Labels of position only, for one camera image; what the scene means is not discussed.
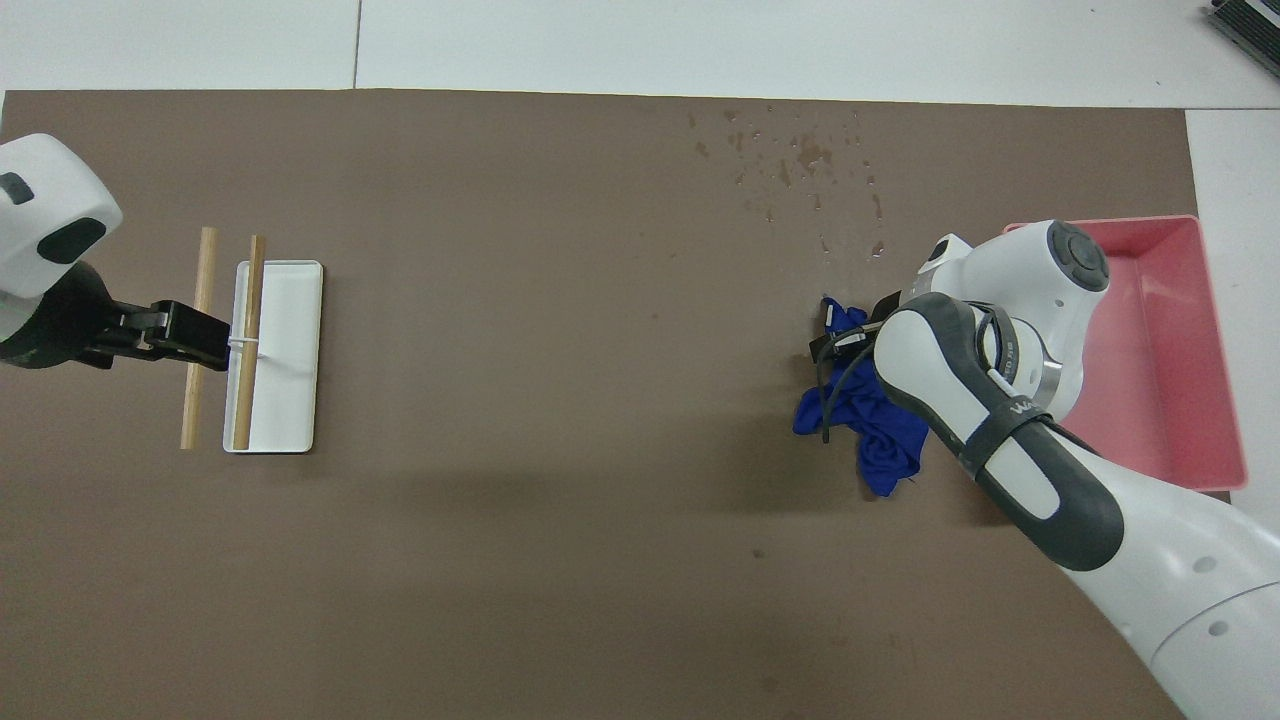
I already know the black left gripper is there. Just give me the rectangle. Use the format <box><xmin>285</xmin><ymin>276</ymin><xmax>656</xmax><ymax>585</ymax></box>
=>
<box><xmin>0</xmin><ymin>260</ymin><xmax>231</xmax><ymax>371</ymax></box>

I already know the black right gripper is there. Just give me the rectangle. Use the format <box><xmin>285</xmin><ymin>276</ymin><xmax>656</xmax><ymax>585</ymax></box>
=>
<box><xmin>810</xmin><ymin>290</ymin><xmax>903</xmax><ymax>363</ymax></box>

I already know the blue towel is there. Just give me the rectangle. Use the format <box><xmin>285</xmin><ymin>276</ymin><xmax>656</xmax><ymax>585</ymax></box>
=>
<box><xmin>793</xmin><ymin>295</ymin><xmax>931</xmax><ymax>501</ymax></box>

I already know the wooden rod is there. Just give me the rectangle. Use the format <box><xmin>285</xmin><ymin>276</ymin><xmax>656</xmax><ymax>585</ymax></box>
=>
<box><xmin>181</xmin><ymin>227</ymin><xmax>219</xmax><ymax>450</ymax></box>

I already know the white rack base tray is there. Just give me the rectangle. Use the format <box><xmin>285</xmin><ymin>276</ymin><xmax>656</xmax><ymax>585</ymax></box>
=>
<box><xmin>223</xmin><ymin>260</ymin><xmax>325</xmax><ymax>455</ymax></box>

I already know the brown table mat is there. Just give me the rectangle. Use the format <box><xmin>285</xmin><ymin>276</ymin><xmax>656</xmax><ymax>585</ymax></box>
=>
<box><xmin>0</xmin><ymin>88</ymin><xmax>1256</xmax><ymax>720</ymax></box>

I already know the pink plastic bin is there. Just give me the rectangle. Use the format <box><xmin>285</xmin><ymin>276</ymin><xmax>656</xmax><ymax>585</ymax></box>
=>
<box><xmin>1003</xmin><ymin>214</ymin><xmax>1249</xmax><ymax>491</ymax></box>

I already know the dark grey ribbed device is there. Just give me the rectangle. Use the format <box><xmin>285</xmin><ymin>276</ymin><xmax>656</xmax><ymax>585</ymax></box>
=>
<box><xmin>1205</xmin><ymin>0</ymin><xmax>1280</xmax><ymax>51</ymax></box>

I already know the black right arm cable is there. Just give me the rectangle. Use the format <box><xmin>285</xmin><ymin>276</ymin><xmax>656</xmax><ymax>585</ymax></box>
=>
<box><xmin>815</xmin><ymin>303</ymin><xmax>1023</xmax><ymax>444</ymax></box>

